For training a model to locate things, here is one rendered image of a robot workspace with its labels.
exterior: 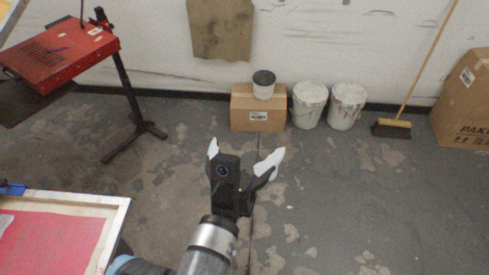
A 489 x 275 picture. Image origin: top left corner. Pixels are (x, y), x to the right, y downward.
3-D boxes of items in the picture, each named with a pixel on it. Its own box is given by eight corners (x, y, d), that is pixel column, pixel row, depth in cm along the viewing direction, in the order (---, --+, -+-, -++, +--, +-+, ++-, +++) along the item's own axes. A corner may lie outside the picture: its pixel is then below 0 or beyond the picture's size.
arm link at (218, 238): (182, 241, 48) (230, 253, 46) (192, 215, 51) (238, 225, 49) (193, 258, 54) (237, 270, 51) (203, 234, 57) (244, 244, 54)
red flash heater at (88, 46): (85, 27, 219) (78, 11, 209) (127, 48, 202) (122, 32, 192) (2, 70, 187) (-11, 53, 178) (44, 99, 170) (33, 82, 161)
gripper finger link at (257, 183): (264, 160, 60) (229, 185, 58) (263, 155, 59) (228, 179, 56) (280, 175, 58) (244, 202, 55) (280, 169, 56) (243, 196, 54)
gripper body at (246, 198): (225, 186, 65) (204, 238, 57) (217, 161, 58) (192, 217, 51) (259, 192, 63) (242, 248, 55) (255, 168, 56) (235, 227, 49)
